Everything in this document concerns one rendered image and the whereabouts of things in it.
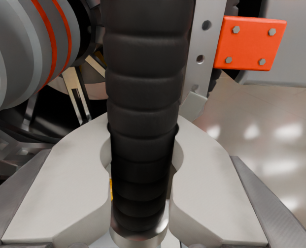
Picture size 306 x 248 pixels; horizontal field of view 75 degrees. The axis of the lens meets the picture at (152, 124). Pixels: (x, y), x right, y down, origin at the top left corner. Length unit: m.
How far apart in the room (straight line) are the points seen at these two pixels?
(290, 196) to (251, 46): 1.20
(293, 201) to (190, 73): 1.21
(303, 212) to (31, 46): 1.37
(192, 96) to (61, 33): 0.20
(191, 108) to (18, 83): 0.24
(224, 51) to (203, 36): 0.04
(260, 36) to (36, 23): 0.27
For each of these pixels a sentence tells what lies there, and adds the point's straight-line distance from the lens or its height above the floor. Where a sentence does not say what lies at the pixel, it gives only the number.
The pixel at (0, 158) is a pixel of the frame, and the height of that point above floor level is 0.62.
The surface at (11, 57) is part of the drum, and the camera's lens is 0.20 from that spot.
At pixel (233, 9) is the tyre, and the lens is 0.41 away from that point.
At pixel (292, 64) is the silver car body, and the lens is 0.56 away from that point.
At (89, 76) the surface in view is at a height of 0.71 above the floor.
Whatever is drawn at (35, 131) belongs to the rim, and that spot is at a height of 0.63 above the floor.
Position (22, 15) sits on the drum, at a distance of 0.23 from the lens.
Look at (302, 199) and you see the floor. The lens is 1.48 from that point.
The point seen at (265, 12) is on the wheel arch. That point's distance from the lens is 0.50.
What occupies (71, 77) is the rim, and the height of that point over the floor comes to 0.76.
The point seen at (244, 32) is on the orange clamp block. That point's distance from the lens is 0.32.
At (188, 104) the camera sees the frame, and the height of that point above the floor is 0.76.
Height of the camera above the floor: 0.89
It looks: 30 degrees down
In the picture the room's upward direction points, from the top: 4 degrees clockwise
